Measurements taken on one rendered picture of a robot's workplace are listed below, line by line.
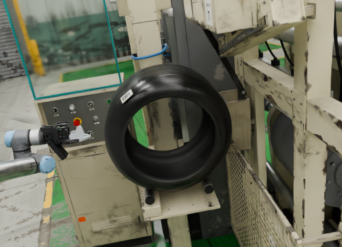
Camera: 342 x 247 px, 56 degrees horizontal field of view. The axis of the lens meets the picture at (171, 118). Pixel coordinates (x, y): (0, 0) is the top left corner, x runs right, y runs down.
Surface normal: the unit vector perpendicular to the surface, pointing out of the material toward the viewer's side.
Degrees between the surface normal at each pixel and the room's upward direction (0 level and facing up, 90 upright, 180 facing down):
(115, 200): 89
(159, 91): 79
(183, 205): 0
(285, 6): 72
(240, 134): 90
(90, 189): 90
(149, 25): 90
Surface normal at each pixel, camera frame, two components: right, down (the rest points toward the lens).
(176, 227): 0.11, 0.36
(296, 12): 0.07, 0.06
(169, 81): 0.06, -0.44
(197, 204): -0.14, -0.92
